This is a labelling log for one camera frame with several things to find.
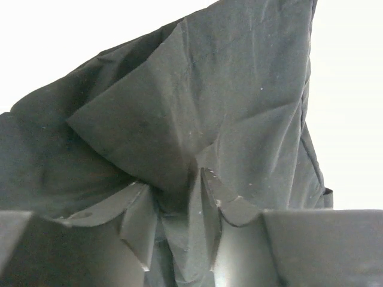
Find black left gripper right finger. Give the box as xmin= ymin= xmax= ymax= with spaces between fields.
xmin=200 ymin=168 xmax=382 ymax=286

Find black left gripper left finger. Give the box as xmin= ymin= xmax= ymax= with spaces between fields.
xmin=1 ymin=182 xmax=156 ymax=286

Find black trousers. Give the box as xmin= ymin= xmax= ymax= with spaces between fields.
xmin=1 ymin=1 xmax=333 ymax=286

